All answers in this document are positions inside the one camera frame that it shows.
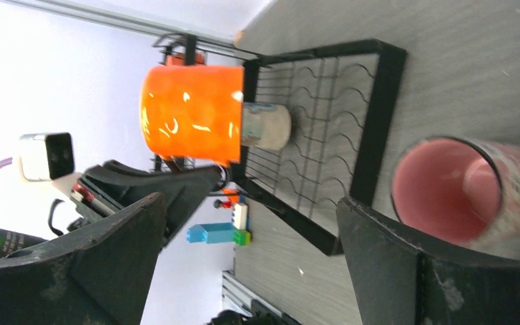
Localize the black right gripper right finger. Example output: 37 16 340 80
336 197 520 324

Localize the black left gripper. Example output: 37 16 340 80
47 160 222 247

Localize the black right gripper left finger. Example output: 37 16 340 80
0 193 166 324

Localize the orange cup tier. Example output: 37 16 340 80
163 52 206 66
139 65 244 166

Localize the large pink mug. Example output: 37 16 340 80
391 135 520 260

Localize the black wire dish rack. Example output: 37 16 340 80
154 32 408 256

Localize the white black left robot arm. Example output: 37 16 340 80
0 160 228 258

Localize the cream cup in rack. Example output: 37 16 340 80
240 102 292 150

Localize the colourful toy block pile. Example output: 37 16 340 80
186 188 252 246

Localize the orange cup top tier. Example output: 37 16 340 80
163 52 206 66

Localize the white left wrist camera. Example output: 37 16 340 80
13 132 82 197

